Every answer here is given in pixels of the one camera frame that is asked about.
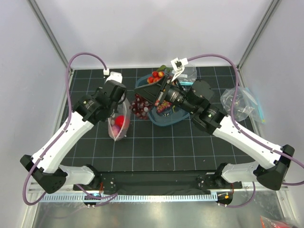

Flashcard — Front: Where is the perforated metal rail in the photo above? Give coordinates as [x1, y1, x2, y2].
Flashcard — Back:
[40, 192, 218, 203]

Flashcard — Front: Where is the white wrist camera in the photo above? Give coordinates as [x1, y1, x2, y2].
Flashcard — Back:
[171, 57, 189, 82]
[103, 69, 123, 83]

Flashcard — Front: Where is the blue plastic basket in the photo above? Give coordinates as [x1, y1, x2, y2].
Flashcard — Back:
[135, 72, 190, 128]

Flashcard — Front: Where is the flat zip bag blue zipper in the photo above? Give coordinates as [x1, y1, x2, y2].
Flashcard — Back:
[177, 66, 199, 86]

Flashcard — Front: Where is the clear dotted zip bag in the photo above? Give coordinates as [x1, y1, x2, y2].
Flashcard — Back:
[108, 98, 131, 142]

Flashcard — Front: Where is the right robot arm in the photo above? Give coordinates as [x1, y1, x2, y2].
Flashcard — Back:
[134, 77, 295, 190]

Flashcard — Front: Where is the dark red grape bunch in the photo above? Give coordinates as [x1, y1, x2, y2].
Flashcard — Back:
[129, 94, 153, 120]

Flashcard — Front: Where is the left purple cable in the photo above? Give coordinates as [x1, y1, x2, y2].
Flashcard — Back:
[22, 52, 119, 206]

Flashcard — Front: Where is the red cherry bunch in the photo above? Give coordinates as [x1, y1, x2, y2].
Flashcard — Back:
[147, 71, 164, 84]

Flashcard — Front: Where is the crumpled clear zip bag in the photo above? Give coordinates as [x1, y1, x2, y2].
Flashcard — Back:
[220, 87, 265, 124]

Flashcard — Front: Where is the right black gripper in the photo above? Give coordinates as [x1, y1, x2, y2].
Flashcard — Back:
[134, 73, 198, 115]

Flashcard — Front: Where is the red packaged item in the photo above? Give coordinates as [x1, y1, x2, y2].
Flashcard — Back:
[260, 216, 300, 228]

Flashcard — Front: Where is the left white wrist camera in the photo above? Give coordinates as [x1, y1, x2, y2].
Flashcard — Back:
[103, 69, 123, 83]

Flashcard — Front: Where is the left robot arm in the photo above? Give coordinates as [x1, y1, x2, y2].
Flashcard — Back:
[20, 79, 126, 194]

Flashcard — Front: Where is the red apple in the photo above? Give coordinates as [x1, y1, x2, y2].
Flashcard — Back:
[114, 115, 130, 128]

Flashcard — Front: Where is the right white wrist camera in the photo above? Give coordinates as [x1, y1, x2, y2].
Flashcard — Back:
[171, 57, 189, 82]

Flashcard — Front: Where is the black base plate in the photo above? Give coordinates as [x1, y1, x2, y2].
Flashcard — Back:
[81, 171, 242, 196]

